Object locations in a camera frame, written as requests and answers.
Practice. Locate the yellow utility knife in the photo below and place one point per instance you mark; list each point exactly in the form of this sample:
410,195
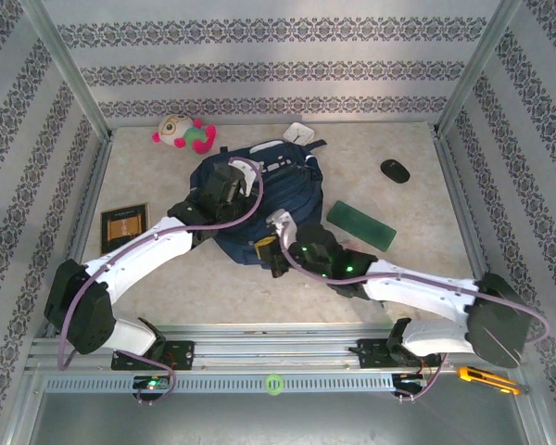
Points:
484,377

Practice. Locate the white alarm clock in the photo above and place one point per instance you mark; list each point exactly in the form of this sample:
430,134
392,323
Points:
299,133

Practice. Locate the pink white plush toy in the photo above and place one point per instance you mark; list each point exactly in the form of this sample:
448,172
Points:
185,134

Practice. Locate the aluminium frame post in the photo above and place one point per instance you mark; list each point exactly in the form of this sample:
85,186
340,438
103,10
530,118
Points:
479,60
65,65

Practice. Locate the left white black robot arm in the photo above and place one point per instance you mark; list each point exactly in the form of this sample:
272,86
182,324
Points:
139,250

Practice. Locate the green pencil case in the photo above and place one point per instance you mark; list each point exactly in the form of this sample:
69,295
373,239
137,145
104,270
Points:
361,225

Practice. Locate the aluminium table side rail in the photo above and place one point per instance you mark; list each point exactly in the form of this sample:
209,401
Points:
461,208
87,208

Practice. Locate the black computer mouse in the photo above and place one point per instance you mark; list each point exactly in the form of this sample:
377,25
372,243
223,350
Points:
395,171

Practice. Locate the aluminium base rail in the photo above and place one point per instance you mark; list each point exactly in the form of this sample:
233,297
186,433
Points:
269,347

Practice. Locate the brown black notebook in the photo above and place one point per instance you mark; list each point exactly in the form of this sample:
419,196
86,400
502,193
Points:
124,228

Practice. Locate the navy blue backpack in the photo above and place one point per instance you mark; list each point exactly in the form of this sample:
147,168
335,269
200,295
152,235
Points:
287,194

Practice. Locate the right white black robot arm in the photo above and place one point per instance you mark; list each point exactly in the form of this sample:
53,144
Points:
417,289

